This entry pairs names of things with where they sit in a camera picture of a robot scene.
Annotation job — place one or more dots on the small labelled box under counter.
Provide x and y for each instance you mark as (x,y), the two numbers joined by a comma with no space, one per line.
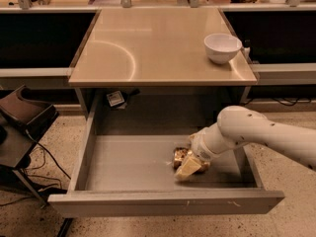
(115,98)

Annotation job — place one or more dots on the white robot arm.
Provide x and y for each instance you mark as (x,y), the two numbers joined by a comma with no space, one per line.
(237,126)

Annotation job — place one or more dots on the dark brown side cart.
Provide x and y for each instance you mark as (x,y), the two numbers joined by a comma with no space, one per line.
(23,124)

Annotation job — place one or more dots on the white ceramic bowl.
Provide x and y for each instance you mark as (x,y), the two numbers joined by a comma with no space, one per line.
(221,48)

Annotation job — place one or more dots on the open grey drawer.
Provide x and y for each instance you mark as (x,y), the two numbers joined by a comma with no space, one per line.
(124,167)

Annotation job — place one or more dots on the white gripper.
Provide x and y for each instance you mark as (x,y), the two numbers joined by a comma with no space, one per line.
(199,147)

